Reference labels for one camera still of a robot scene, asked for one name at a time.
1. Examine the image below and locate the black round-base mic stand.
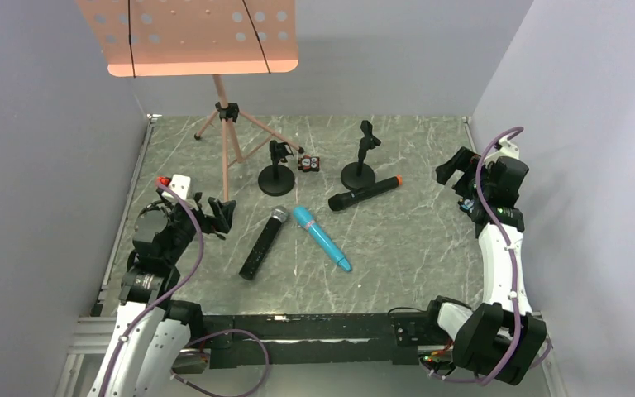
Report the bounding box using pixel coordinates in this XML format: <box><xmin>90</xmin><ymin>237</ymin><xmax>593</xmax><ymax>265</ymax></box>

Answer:
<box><xmin>257</xmin><ymin>140</ymin><xmax>295</xmax><ymax>197</ymax></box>

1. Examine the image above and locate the blue microphone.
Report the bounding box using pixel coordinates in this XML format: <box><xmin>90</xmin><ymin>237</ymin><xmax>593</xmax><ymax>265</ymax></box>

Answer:
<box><xmin>293</xmin><ymin>206</ymin><xmax>352</xmax><ymax>272</ymax></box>

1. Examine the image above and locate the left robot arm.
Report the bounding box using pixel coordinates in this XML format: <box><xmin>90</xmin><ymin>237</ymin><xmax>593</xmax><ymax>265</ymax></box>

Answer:
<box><xmin>88</xmin><ymin>193</ymin><xmax>236</xmax><ymax>396</ymax></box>

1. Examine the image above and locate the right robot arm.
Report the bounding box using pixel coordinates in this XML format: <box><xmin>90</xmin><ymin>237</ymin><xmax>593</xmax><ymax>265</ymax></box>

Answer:
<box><xmin>427</xmin><ymin>147</ymin><xmax>547</xmax><ymax>385</ymax></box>

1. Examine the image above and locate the black tall mic stand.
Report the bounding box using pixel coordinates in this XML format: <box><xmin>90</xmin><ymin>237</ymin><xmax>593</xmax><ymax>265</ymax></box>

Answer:
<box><xmin>341</xmin><ymin>120</ymin><xmax>381</xmax><ymax>190</ymax></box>

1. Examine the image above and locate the pink music stand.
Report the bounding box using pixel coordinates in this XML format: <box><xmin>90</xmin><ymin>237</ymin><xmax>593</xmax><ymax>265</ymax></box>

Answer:
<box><xmin>77</xmin><ymin>0</ymin><xmax>304</xmax><ymax>197</ymax></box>

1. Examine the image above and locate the black microphone silver grille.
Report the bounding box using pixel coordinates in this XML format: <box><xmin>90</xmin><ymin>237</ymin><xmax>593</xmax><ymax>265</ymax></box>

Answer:
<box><xmin>238</xmin><ymin>206</ymin><xmax>289</xmax><ymax>280</ymax></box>

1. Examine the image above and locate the small red black cube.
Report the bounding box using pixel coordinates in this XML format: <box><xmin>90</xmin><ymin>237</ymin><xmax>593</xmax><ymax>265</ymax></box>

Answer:
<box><xmin>297</xmin><ymin>155</ymin><xmax>320</xmax><ymax>172</ymax></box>

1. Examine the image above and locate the black microphone orange tip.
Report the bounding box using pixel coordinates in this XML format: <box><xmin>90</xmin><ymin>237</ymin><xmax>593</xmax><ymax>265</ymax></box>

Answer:
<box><xmin>327</xmin><ymin>175</ymin><xmax>403</xmax><ymax>212</ymax></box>

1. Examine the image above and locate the black shock mount tripod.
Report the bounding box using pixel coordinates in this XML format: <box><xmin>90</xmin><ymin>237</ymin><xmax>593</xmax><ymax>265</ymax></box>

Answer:
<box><xmin>133</xmin><ymin>199</ymin><xmax>169</xmax><ymax>242</ymax></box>

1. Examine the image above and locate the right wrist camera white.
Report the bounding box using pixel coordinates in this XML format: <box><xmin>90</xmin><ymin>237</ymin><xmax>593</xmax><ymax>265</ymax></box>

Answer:
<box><xmin>491</xmin><ymin>136</ymin><xmax>519</xmax><ymax>160</ymax></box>

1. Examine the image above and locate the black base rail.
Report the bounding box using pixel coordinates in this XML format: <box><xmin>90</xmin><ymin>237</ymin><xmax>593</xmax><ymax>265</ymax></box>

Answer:
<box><xmin>173</xmin><ymin>310</ymin><xmax>450</xmax><ymax>374</ymax></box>

